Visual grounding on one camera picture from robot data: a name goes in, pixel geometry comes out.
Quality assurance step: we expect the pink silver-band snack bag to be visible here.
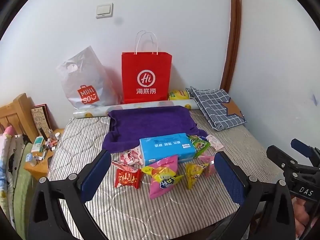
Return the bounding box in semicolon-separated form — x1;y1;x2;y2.
199;155;216;178

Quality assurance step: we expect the green snack packet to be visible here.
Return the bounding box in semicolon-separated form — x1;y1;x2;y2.
187;135;210;159

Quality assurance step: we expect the red candy packet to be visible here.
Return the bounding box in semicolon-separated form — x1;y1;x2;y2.
111;160;142;189

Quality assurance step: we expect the pink white lychee jelly packet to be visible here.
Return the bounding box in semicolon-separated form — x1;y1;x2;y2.
120;146;143;166

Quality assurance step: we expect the pink yellow triangular snack bag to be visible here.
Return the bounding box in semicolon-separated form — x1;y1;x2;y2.
142;155;184;199

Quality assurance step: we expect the pink peach candy packet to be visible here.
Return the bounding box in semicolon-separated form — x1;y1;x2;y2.
206;134;224;152

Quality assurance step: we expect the person right hand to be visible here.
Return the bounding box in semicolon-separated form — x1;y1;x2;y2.
293;198;310;238

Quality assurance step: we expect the wooden nightstand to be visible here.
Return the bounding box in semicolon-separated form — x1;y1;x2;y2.
23;136;59;180

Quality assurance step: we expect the striped quilt mattress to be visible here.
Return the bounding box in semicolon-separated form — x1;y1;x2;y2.
48;111;280;239

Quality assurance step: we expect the green white tube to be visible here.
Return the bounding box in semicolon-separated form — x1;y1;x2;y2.
31;136;44;153

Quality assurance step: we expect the grey checked star cloth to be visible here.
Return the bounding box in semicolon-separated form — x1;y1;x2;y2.
186;87;246;131

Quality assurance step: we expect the pink plush toy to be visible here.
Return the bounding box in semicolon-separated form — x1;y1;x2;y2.
1;125;16;138

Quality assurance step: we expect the fruit-print paper roll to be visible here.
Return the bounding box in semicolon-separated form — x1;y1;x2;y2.
73;99;200;119

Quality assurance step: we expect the wooden headboard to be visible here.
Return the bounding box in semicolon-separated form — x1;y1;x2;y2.
0;93;39;142

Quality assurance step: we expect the purple towel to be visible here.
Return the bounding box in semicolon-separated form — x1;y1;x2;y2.
102;106;208;153

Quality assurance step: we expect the blue tissue pack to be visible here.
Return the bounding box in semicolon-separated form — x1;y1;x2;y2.
139;133;196;166

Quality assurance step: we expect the yellow chips bag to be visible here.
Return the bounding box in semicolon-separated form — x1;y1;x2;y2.
168;89;189;100

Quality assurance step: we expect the white Miniso plastic bag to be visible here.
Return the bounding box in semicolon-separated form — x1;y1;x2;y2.
56;46;120;110

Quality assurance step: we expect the red Haidilao paper bag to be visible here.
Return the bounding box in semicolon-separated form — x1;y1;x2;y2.
121;30;172;103

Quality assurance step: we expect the brown wooden door frame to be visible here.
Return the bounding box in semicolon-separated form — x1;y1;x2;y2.
220;0;242;92

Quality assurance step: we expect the white wall switch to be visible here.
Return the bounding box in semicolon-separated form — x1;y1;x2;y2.
95;3;113;19

